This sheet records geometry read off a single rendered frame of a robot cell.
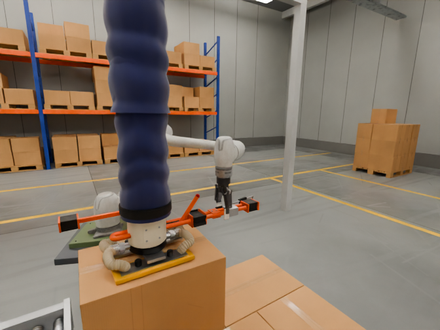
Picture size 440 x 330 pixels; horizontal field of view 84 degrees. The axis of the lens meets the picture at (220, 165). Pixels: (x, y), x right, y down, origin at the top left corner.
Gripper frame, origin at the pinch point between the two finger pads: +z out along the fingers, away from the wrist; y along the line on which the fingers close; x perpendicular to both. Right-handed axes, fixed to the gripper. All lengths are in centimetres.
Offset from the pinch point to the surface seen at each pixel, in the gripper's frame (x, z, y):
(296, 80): 229, -100, -161
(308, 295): 45, 52, 28
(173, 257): -33.7, 9.8, 13.1
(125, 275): -54, 10, 15
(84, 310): -70, 15, 20
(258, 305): 14, 52, 18
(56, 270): -92, 109, -168
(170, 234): -31.2, 4.2, 2.7
